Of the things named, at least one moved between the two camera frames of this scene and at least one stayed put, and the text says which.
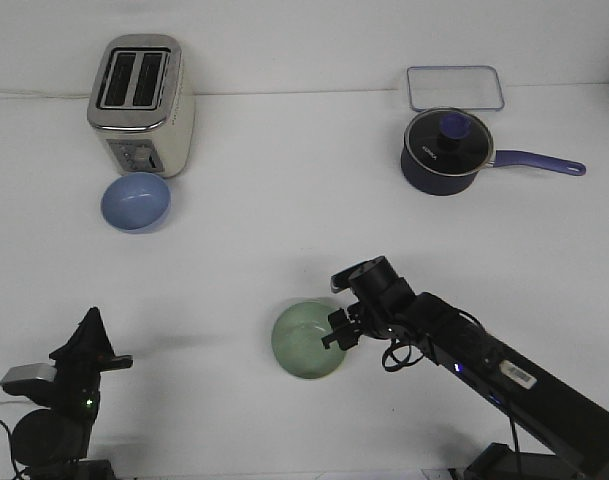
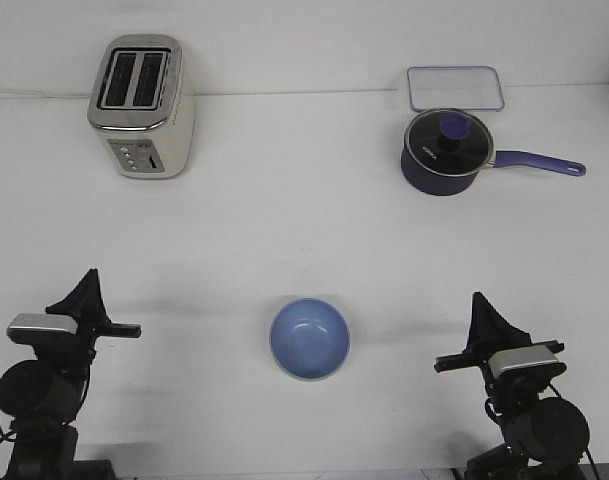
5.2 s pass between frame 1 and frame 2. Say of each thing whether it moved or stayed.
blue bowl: moved
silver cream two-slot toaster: stayed
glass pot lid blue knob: stayed
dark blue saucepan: stayed
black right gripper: moved
